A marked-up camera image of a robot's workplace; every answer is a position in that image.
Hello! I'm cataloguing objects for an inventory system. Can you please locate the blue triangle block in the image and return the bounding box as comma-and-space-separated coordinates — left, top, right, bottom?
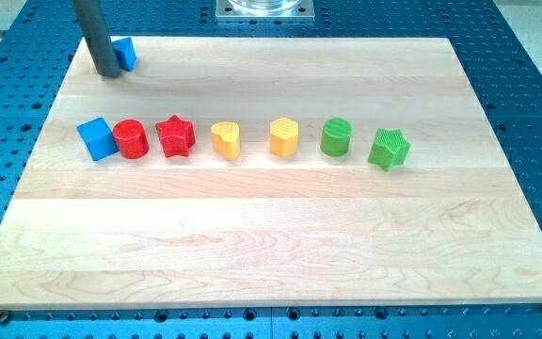
112, 38, 137, 72

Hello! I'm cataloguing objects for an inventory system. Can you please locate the red star block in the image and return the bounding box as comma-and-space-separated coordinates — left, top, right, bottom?
155, 115, 196, 158

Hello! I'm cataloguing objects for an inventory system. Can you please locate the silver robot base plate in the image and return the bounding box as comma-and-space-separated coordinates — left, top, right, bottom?
214, 0, 315, 23

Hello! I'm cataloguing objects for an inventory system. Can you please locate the green star block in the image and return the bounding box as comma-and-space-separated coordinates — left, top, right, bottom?
368, 128, 410, 171

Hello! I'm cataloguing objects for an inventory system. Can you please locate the yellow hexagon block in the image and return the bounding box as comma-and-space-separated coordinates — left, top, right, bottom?
270, 118, 299, 157

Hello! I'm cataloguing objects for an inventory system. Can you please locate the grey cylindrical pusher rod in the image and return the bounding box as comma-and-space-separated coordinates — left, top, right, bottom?
72, 0, 120, 77

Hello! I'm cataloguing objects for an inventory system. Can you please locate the blue cube block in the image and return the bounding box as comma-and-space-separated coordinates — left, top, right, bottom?
76, 118, 119, 161

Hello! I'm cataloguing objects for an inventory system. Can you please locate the red cylinder block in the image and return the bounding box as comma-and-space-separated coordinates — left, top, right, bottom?
112, 119, 150, 159

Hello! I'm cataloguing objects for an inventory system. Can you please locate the yellow heart block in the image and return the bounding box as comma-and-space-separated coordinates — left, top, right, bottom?
211, 121, 240, 161

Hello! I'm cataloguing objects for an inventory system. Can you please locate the green cylinder block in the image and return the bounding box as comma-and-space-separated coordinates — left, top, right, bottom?
320, 118, 353, 157

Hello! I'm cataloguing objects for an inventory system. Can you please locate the light wooden board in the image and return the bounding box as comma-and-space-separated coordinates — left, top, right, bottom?
0, 37, 542, 310

